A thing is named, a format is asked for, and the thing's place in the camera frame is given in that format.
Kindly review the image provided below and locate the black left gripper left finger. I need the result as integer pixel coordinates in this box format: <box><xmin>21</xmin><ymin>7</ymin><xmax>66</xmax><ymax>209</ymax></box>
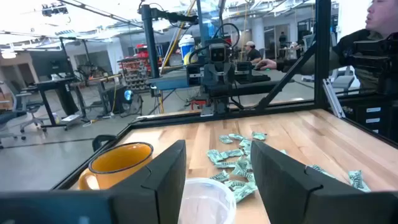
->
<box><xmin>0</xmin><ymin>139</ymin><xmax>187</xmax><ymax>224</ymax></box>

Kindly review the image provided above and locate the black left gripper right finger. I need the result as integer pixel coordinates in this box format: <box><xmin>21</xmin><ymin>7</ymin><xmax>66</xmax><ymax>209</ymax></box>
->
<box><xmin>251</xmin><ymin>141</ymin><xmax>398</xmax><ymax>224</ymax></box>

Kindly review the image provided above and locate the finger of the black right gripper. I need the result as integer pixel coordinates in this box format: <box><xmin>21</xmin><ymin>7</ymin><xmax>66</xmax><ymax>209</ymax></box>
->
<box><xmin>236</xmin><ymin>61</ymin><xmax>253</xmax><ymax>84</ymax></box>
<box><xmin>186</xmin><ymin>63</ymin><xmax>203</xmax><ymax>87</ymax></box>

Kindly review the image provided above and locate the person's hand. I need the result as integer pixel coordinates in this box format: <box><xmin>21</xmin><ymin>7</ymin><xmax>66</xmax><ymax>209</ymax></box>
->
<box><xmin>253</xmin><ymin>58</ymin><xmax>278</xmax><ymax>71</ymax></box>

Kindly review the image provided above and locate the blue work table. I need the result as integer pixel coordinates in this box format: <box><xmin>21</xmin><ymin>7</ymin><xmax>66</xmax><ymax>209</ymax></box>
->
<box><xmin>146</xmin><ymin>70</ymin><xmax>206</xmax><ymax>93</ymax></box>

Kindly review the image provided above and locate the blue white water cooler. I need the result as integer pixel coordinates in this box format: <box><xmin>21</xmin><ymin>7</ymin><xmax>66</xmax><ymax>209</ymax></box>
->
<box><xmin>178</xmin><ymin>34</ymin><xmax>197</xmax><ymax>65</ymax></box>

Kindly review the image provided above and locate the red clamp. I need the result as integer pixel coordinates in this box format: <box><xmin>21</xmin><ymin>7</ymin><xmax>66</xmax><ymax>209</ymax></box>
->
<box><xmin>189</xmin><ymin>99</ymin><xmax>208</xmax><ymax>111</ymax></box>

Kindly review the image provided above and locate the yellow slanted pole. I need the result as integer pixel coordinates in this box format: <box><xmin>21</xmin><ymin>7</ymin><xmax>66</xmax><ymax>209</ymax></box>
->
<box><xmin>158</xmin><ymin>0</ymin><xmax>197</xmax><ymax>114</ymax></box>

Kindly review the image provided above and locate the yellow enamel mug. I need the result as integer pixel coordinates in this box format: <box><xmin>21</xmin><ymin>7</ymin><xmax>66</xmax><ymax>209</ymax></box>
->
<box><xmin>77</xmin><ymin>142</ymin><xmax>154</xmax><ymax>191</ymax></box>

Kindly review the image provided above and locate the clear plastic cup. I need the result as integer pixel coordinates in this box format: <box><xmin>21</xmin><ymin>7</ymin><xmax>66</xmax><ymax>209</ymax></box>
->
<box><xmin>177</xmin><ymin>177</ymin><xmax>237</xmax><ymax>224</ymax></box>

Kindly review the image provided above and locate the red parts shelf rack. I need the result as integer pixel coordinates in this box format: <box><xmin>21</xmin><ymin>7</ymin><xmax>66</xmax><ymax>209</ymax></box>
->
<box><xmin>117</xmin><ymin>43</ymin><xmax>153</xmax><ymax>92</ymax></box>

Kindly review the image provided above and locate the black computer tower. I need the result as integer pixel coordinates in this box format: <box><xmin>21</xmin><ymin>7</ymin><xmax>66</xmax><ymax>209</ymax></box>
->
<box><xmin>106</xmin><ymin>85</ymin><xmax>135</xmax><ymax>114</ymax></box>

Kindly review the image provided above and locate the wooden background desk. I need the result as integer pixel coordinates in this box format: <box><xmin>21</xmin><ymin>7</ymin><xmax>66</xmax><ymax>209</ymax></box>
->
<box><xmin>70</xmin><ymin>73</ymin><xmax>125</xmax><ymax>118</ymax></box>

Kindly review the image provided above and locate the silver aluminium extrusion bar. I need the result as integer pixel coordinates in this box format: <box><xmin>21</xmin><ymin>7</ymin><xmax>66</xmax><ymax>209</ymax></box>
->
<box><xmin>322</xmin><ymin>77</ymin><xmax>347</xmax><ymax>119</ymax></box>

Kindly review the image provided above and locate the black drawer cabinet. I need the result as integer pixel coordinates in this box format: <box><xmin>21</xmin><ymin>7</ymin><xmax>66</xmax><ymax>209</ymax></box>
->
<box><xmin>338</xmin><ymin>92</ymin><xmax>398</xmax><ymax>143</ymax></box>

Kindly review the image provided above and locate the black standing desk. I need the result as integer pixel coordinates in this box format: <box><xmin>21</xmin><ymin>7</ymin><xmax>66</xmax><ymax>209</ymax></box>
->
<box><xmin>36</xmin><ymin>76</ymin><xmax>88</xmax><ymax>130</ymax></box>

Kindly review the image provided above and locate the black blocky equipment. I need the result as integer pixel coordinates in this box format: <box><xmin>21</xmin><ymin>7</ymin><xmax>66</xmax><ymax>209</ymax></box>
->
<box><xmin>351</xmin><ymin>32</ymin><xmax>398</xmax><ymax>95</ymax></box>

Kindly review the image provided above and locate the black desk monitor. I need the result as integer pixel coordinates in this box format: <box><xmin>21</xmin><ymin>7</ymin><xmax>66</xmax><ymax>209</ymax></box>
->
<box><xmin>29</xmin><ymin>49</ymin><xmax>75</xmax><ymax>79</ymax></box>

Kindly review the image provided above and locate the grey office chair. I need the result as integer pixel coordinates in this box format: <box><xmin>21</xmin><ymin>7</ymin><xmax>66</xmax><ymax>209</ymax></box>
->
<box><xmin>0</xmin><ymin>90</ymin><xmax>27</xmax><ymax>149</ymax></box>
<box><xmin>11</xmin><ymin>80</ymin><xmax>48</xmax><ymax>134</ymax></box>

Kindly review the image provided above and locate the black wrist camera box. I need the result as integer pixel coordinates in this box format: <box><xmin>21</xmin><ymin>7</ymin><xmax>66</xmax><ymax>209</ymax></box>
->
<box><xmin>208</xmin><ymin>42</ymin><xmax>229</xmax><ymax>64</ymax></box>

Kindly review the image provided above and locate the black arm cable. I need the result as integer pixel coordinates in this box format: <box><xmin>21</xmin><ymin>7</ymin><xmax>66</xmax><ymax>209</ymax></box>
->
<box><xmin>188</xmin><ymin>22</ymin><xmax>241</xmax><ymax>63</ymax></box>

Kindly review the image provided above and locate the black diagonal frame brace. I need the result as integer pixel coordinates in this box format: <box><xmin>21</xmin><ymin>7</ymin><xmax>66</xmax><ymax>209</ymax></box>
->
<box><xmin>254</xmin><ymin>43</ymin><xmax>317</xmax><ymax>111</ymax></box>

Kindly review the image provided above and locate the black camera stand pole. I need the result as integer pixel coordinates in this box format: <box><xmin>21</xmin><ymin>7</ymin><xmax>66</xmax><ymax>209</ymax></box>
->
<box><xmin>138</xmin><ymin>3</ymin><xmax>200</xmax><ymax>79</ymax></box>

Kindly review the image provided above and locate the black rounded bracket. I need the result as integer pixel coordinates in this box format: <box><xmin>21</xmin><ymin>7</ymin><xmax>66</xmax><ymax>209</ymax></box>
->
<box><xmin>91</xmin><ymin>134</ymin><xmax>118</xmax><ymax>153</ymax></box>

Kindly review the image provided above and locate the black upright frame post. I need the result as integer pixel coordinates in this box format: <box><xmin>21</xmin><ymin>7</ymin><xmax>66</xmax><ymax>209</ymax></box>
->
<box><xmin>313</xmin><ymin>0</ymin><xmax>332</xmax><ymax>108</ymax></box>

